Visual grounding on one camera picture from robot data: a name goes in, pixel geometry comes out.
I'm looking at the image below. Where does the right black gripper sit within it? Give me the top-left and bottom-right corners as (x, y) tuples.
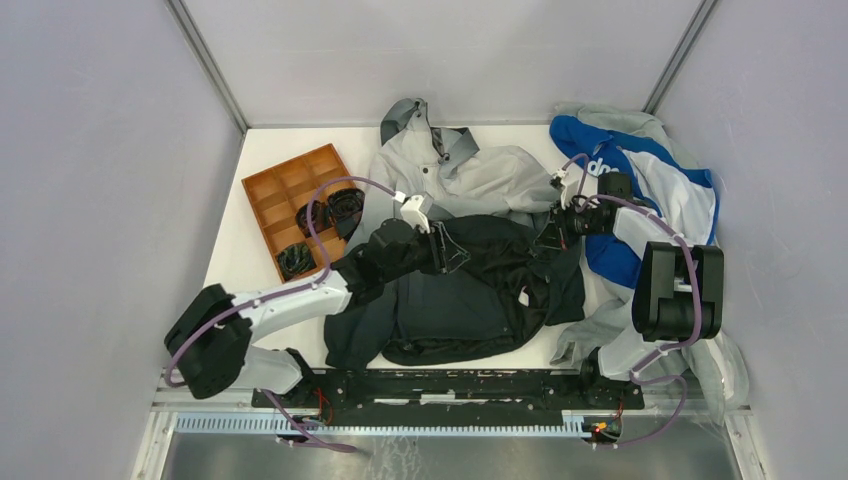
(534, 197), (607, 249)

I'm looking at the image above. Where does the white slotted cable duct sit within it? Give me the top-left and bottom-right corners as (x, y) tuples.
(174, 412), (590, 439)

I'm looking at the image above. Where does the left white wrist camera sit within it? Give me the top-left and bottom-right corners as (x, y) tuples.
(393, 191), (432, 234)

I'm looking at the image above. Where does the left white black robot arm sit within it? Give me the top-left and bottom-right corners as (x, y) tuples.
(164, 219), (471, 407)

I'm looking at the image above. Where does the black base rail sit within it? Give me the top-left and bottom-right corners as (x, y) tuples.
(279, 369), (645, 427)

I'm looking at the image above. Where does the blue white jacket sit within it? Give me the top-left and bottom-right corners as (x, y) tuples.
(549, 115), (721, 290)

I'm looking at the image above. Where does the grey black zip jacket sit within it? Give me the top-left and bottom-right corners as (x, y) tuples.
(323, 97), (588, 371)

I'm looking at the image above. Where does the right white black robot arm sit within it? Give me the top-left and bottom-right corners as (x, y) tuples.
(540, 170), (724, 408)

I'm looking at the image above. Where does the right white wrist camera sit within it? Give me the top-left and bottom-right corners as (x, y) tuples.
(551, 167), (587, 210)

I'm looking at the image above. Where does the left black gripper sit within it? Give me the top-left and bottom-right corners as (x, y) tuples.
(382, 221), (470, 283)

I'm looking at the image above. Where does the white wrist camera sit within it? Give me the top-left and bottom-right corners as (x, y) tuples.
(551, 167), (587, 210)
(393, 191), (432, 234)

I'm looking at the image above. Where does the orange compartment tray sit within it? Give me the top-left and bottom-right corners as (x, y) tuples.
(242, 144), (358, 282)

